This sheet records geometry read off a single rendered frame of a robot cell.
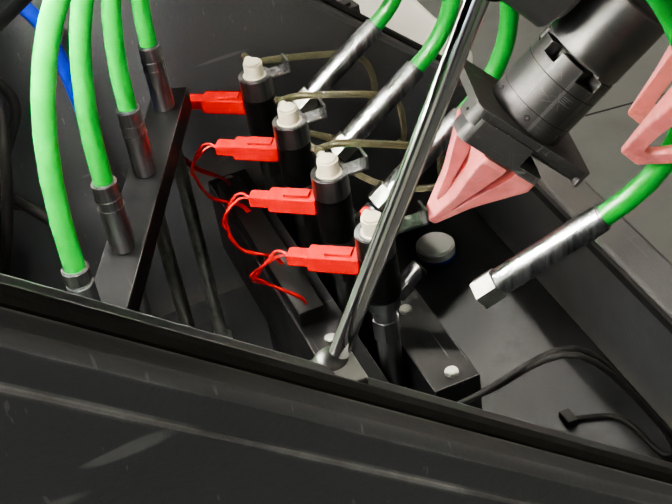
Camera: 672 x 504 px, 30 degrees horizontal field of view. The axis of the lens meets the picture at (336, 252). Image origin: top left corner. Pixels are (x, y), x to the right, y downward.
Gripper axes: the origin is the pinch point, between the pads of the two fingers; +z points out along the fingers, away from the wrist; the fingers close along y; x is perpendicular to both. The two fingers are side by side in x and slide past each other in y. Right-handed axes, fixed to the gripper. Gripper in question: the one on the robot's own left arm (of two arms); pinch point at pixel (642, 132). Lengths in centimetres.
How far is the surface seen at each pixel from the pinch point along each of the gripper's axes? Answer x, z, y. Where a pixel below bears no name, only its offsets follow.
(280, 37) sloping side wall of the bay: -10.0, 38.1, -24.3
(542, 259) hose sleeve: 1.1, 8.2, 5.3
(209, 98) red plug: -13.3, 39.5, -15.2
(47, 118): -27.9, 17.1, 10.2
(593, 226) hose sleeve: 1.7, 4.8, 3.9
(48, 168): -26.1, 19.8, 11.3
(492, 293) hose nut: 0.5, 11.8, 6.9
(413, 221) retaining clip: -2.1, 19.4, -0.4
